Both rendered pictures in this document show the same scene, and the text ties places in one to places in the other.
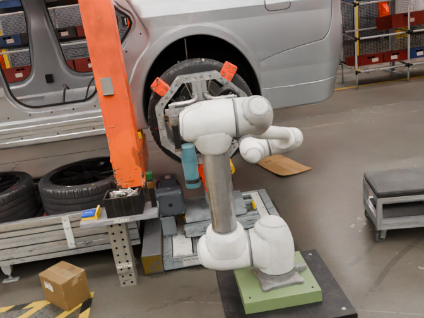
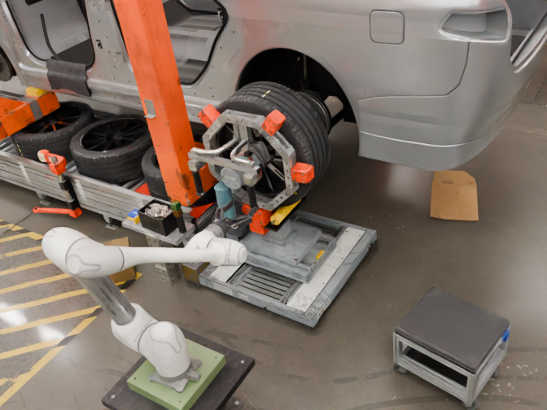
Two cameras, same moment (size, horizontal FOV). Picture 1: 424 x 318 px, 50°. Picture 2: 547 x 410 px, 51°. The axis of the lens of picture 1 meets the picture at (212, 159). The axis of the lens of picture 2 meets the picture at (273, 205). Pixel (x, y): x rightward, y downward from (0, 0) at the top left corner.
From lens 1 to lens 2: 207 cm
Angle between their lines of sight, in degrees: 39
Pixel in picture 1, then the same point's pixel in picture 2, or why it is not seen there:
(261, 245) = (144, 346)
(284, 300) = (155, 398)
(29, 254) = (120, 215)
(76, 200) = (155, 185)
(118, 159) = (166, 174)
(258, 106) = (72, 265)
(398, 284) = not seen: outside the picture
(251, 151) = not seen: hidden behind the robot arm
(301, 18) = (417, 61)
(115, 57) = (154, 83)
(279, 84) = (381, 133)
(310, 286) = (180, 399)
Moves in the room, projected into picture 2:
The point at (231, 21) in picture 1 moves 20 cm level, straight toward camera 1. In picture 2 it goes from (327, 44) to (303, 58)
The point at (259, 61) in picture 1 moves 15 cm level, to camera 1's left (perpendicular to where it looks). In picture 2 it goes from (359, 99) to (333, 94)
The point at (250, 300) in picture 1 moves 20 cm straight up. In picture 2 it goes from (132, 381) to (120, 351)
